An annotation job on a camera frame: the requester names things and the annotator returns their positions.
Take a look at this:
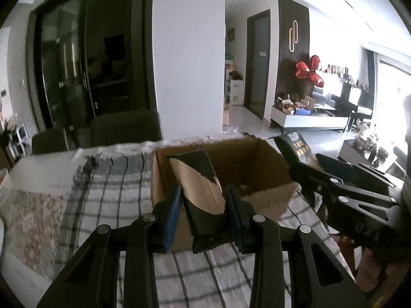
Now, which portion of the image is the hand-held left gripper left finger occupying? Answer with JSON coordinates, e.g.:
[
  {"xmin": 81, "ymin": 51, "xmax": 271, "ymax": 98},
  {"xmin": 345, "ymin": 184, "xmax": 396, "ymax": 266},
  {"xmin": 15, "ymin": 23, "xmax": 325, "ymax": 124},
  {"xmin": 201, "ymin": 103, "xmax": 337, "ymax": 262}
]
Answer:
[{"xmin": 37, "ymin": 184, "xmax": 183, "ymax": 308}]

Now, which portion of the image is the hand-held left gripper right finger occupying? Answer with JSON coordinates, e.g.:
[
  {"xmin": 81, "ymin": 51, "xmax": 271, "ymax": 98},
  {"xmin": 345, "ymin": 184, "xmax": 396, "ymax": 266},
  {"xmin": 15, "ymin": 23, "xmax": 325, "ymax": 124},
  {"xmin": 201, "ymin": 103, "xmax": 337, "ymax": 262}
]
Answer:
[{"xmin": 225, "ymin": 184, "xmax": 370, "ymax": 308}]

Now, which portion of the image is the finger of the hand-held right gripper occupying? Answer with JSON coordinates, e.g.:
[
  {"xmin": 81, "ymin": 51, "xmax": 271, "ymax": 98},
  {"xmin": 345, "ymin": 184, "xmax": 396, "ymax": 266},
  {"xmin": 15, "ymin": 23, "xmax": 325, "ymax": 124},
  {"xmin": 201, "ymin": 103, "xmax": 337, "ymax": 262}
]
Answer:
[
  {"xmin": 315, "ymin": 153, "xmax": 406, "ymax": 197},
  {"xmin": 287, "ymin": 157, "xmax": 400, "ymax": 209}
]

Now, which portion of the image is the dark yellow print snack packet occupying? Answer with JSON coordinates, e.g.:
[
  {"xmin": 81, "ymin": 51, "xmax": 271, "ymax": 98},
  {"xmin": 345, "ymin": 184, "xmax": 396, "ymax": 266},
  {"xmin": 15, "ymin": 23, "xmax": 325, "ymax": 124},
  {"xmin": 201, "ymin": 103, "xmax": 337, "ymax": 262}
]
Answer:
[{"xmin": 268, "ymin": 131, "xmax": 325, "ymax": 174}]

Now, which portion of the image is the black and tan snack packet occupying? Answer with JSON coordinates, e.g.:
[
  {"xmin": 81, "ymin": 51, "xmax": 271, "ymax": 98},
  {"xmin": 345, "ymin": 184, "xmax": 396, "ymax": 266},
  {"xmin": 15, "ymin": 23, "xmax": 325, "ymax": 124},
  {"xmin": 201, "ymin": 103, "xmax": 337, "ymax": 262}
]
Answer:
[{"xmin": 165, "ymin": 149, "xmax": 233, "ymax": 255}]

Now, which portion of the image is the brown cardboard box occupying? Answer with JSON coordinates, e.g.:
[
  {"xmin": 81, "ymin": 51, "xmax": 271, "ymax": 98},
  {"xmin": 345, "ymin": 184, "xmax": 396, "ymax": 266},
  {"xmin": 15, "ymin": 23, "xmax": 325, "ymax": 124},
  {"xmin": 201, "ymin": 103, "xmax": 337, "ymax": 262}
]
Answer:
[{"xmin": 151, "ymin": 136, "xmax": 301, "ymax": 252}]

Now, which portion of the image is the dark coffee table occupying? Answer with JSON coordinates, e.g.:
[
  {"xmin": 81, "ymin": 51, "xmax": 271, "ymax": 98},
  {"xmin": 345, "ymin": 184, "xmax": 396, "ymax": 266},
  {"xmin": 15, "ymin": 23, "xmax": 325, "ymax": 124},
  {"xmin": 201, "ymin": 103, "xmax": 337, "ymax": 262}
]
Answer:
[{"xmin": 339, "ymin": 120, "xmax": 408, "ymax": 174}]

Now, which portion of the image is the white low cabinet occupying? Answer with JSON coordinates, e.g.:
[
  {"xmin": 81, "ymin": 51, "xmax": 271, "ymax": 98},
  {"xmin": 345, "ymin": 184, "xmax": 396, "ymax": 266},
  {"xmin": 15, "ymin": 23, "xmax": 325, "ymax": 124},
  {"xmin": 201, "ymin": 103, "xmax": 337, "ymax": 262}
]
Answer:
[{"xmin": 270, "ymin": 105, "xmax": 354, "ymax": 134}]

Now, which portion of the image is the television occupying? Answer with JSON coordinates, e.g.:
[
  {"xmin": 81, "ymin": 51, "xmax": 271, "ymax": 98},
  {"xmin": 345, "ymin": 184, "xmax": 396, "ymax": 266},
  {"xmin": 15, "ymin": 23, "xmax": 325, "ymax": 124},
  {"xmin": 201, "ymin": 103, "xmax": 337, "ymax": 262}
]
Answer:
[{"xmin": 331, "ymin": 85, "xmax": 375, "ymax": 117}]

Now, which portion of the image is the grey plaid cloth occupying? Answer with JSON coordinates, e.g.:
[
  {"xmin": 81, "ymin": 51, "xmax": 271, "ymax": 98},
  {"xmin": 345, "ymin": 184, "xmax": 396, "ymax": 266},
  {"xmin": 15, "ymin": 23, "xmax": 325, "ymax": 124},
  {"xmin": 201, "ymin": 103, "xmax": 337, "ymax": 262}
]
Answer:
[{"xmin": 66, "ymin": 149, "xmax": 357, "ymax": 308}]

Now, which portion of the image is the clear plastic table cover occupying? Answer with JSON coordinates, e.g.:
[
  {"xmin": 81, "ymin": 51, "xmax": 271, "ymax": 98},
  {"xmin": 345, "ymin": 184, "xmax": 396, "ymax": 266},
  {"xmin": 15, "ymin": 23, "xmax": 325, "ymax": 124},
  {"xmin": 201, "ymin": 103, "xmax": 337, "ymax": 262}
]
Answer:
[{"xmin": 75, "ymin": 130, "xmax": 249, "ymax": 160}]

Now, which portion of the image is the row of shelf ornaments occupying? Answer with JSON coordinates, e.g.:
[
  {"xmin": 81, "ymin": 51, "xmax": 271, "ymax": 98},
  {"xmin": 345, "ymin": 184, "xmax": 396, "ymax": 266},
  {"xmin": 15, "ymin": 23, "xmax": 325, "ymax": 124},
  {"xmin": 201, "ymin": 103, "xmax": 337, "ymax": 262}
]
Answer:
[{"xmin": 321, "ymin": 64, "xmax": 361, "ymax": 81}]

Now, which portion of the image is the large dark dining chair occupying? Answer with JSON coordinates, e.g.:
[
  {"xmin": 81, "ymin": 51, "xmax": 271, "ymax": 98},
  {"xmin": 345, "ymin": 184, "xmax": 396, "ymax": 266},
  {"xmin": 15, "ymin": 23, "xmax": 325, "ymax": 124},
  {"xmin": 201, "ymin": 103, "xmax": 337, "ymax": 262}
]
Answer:
[{"xmin": 90, "ymin": 109, "xmax": 164, "ymax": 148}]

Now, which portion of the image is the red balloon decoration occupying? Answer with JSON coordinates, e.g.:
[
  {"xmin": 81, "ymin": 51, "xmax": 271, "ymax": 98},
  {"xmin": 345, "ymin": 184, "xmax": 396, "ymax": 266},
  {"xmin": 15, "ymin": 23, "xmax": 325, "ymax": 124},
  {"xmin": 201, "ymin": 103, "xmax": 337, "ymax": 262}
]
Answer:
[{"xmin": 295, "ymin": 55, "xmax": 325, "ymax": 87}]

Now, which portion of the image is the white carton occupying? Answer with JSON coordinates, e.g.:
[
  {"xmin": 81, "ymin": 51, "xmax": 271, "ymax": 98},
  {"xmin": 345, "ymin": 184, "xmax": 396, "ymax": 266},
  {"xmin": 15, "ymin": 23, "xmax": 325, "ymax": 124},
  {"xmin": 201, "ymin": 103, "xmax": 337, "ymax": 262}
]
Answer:
[{"xmin": 229, "ymin": 80, "xmax": 245, "ymax": 106}]

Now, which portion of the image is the dark grey hallway door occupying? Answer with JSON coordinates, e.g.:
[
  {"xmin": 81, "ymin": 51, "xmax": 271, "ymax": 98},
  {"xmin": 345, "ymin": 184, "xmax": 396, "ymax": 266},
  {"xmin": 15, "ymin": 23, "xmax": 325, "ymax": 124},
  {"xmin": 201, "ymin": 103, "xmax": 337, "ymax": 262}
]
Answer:
[{"xmin": 246, "ymin": 9, "xmax": 272, "ymax": 121}]

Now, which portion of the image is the floral cloth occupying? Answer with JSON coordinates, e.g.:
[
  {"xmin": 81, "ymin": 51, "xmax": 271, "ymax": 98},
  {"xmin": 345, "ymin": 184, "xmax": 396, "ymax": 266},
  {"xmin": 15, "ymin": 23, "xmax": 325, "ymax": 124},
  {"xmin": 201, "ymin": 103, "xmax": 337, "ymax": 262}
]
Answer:
[{"xmin": 0, "ymin": 188, "xmax": 69, "ymax": 281}]

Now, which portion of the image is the small dark dining chair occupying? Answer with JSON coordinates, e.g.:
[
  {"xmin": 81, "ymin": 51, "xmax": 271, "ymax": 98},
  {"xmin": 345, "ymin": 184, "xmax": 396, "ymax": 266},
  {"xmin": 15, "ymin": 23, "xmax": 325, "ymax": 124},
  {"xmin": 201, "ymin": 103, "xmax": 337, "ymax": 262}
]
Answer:
[{"xmin": 31, "ymin": 128, "xmax": 69, "ymax": 155}]

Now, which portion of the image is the white ribbed basket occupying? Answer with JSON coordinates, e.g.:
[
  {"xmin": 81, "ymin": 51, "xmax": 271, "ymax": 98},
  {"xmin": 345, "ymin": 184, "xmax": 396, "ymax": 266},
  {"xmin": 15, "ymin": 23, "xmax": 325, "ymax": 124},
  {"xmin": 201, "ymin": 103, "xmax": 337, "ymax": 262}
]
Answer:
[{"xmin": 0, "ymin": 168, "xmax": 13, "ymax": 203}]

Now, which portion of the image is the white storage shelf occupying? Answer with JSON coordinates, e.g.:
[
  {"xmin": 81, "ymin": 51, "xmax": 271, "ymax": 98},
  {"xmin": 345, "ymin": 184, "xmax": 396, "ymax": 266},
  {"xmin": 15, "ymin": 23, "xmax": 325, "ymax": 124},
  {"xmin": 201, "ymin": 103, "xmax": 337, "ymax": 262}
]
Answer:
[{"xmin": 6, "ymin": 123, "xmax": 30, "ymax": 158}]

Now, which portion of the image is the dark glass sliding door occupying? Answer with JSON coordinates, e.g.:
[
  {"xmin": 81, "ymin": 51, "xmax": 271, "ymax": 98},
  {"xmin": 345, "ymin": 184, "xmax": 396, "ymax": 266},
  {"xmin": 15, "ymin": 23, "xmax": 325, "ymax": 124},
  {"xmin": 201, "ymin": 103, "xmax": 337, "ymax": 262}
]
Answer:
[{"xmin": 27, "ymin": 0, "xmax": 158, "ymax": 133}]

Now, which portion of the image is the gold loop wall light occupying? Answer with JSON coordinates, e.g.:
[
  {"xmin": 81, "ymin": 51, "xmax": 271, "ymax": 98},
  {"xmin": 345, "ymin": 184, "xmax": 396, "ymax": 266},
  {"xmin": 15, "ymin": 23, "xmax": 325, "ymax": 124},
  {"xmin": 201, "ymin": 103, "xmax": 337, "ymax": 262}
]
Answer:
[{"xmin": 288, "ymin": 20, "xmax": 298, "ymax": 52}]

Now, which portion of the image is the dark slatted wall panel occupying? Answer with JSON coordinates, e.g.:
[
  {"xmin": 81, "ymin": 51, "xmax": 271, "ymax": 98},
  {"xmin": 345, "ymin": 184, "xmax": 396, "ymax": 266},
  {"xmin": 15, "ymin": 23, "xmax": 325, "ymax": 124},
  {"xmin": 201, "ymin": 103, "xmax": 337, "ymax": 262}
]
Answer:
[{"xmin": 277, "ymin": 0, "xmax": 311, "ymax": 103}]

